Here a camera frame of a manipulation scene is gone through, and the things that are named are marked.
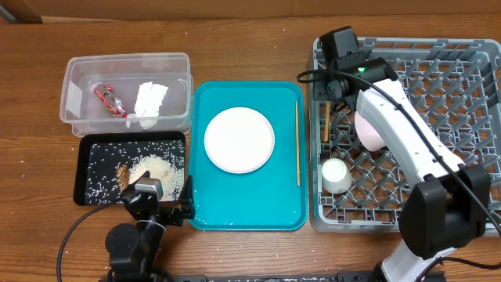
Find black plastic tray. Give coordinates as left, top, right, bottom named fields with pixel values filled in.
left=74, top=131, right=186, bottom=205

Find pink bowl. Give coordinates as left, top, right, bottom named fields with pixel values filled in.
left=355, top=111, right=386, bottom=151

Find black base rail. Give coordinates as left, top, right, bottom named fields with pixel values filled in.
left=97, top=269, right=447, bottom=282

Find red snack wrapper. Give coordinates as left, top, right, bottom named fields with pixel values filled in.
left=92, top=83, right=128, bottom=118

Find pink plate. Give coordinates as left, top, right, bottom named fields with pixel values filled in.
left=204, top=107, right=275, bottom=174

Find white napkin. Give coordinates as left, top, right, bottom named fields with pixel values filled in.
left=127, top=81, right=168, bottom=130

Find rice and food scraps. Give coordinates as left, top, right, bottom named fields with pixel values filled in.
left=84, top=139, right=185, bottom=205

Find clear plastic bin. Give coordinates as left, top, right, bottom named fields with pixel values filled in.
left=59, top=52, right=193, bottom=137

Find grey dishwasher rack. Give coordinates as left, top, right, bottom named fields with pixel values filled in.
left=307, top=38, right=500, bottom=233

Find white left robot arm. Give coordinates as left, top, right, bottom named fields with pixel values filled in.
left=105, top=172, right=196, bottom=281

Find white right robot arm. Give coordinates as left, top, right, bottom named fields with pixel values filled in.
left=309, top=26, right=492, bottom=281

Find teal serving tray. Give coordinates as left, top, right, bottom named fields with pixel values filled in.
left=189, top=81, right=308, bottom=231

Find white cup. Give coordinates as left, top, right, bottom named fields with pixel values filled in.
left=321, top=158, right=351, bottom=193

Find wooden chopstick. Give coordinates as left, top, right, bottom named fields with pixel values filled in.
left=323, top=101, right=331, bottom=143
left=295, top=101, right=301, bottom=186

